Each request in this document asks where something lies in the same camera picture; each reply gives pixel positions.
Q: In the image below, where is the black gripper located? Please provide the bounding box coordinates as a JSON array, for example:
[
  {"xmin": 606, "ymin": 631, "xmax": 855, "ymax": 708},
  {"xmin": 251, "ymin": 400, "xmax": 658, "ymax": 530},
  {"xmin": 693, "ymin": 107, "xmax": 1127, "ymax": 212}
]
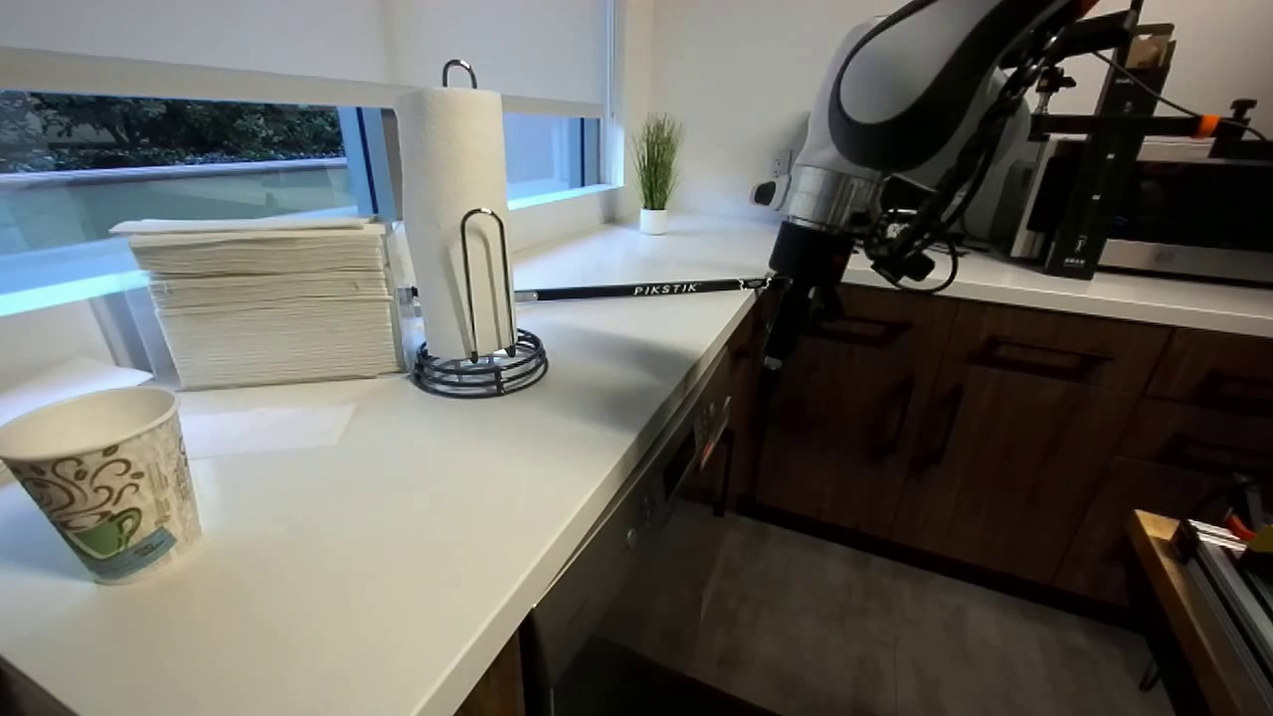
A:
[{"xmin": 757, "ymin": 217, "xmax": 855, "ymax": 377}]

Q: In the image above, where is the stainless steel dishwasher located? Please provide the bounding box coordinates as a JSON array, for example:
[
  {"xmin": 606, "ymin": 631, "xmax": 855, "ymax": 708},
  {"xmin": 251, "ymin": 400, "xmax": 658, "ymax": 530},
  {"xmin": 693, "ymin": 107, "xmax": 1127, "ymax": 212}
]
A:
[{"xmin": 524, "ymin": 346, "xmax": 741, "ymax": 716}]

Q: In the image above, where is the long black stick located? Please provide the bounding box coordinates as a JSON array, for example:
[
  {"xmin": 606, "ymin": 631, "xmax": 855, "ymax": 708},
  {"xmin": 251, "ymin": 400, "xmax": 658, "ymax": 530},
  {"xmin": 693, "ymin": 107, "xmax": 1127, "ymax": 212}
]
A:
[{"xmin": 514, "ymin": 274, "xmax": 770, "ymax": 306}]

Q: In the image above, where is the small green potted plant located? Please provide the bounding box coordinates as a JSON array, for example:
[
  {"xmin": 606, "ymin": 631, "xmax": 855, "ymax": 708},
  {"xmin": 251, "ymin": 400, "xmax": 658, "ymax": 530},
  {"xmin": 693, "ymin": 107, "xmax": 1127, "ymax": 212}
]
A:
[{"xmin": 634, "ymin": 110, "xmax": 684, "ymax": 229}]

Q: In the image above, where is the brown wooden cabinet unit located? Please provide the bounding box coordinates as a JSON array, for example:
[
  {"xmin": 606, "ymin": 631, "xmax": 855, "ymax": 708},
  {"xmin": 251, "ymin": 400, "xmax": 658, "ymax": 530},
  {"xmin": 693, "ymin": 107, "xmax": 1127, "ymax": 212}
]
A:
[{"xmin": 719, "ymin": 277, "xmax": 1273, "ymax": 617}]

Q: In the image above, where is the paper towel roll on holder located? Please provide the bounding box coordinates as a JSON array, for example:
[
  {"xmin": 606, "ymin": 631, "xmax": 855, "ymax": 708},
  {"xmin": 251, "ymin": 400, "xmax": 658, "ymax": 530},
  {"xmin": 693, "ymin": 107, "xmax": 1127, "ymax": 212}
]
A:
[{"xmin": 411, "ymin": 57, "xmax": 552, "ymax": 400}]

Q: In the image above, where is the white paper towel roll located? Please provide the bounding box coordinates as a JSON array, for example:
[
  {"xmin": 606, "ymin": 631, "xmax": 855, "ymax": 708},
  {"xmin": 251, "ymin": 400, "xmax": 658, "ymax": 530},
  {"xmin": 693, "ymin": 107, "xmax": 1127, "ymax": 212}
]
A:
[{"xmin": 394, "ymin": 82, "xmax": 518, "ymax": 363}]

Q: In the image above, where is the black countertop appliance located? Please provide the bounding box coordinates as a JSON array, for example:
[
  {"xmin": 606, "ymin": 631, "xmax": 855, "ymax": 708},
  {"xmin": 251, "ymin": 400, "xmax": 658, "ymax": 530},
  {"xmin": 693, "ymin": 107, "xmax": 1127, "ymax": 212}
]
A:
[{"xmin": 1005, "ymin": 90, "xmax": 1273, "ymax": 289}]

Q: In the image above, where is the wooden side table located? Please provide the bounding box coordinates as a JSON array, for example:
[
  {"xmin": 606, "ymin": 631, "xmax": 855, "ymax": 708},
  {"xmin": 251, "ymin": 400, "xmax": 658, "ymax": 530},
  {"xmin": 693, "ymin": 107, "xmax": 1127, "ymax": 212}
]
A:
[{"xmin": 1120, "ymin": 505, "xmax": 1273, "ymax": 716}]

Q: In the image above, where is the grey tray with tools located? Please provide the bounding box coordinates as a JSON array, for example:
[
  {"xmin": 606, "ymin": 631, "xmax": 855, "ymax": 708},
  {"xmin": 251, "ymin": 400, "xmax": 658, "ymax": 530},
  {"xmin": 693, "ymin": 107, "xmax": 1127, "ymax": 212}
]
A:
[{"xmin": 1173, "ymin": 476, "xmax": 1273, "ymax": 670}]

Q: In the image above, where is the white napkin stack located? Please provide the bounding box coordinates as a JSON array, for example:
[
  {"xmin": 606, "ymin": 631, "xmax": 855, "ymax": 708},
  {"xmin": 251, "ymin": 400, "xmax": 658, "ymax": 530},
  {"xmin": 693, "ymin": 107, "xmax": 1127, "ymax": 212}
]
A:
[{"xmin": 107, "ymin": 216, "xmax": 404, "ymax": 392}]

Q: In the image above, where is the white roller window blind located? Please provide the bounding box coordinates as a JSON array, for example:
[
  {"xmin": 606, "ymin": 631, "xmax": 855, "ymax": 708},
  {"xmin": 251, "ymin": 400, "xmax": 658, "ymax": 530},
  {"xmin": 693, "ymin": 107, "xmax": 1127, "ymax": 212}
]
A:
[{"xmin": 0, "ymin": 0, "xmax": 624, "ymax": 118}]

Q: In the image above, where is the patterned paper cup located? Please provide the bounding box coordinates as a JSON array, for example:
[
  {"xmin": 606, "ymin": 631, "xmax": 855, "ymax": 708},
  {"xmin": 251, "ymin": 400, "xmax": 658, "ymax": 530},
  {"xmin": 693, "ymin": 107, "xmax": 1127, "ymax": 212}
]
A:
[{"xmin": 0, "ymin": 383, "xmax": 205, "ymax": 588}]

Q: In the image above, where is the black horizontal drawer handle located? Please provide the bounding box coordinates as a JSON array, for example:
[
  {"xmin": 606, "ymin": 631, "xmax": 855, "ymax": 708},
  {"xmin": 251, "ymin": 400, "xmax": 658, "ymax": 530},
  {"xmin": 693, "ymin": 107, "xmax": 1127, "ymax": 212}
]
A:
[
  {"xmin": 815, "ymin": 314, "xmax": 914, "ymax": 348},
  {"xmin": 1192, "ymin": 371, "xmax": 1273, "ymax": 413},
  {"xmin": 976, "ymin": 338, "xmax": 1107, "ymax": 387}
]

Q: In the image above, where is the black vertical door handle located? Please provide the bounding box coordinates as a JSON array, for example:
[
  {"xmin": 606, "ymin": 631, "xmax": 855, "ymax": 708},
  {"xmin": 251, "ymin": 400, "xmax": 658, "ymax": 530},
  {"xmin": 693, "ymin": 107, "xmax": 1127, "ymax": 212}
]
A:
[
  {"xmin": 914, "ymin": 383, "xmax": 968, "ymax": 476},
  {"xmin": 868, "ymin": 377, "xmax": 914, "ymax": 465}
]

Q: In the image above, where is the black metal frame stand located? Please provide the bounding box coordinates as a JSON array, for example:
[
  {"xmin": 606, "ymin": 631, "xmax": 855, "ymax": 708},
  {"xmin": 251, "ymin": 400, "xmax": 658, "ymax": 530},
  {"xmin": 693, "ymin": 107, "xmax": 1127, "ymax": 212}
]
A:
[{"xmin": 1030, "ymin": 6, "xmax": 1184, "ymax": 277}]

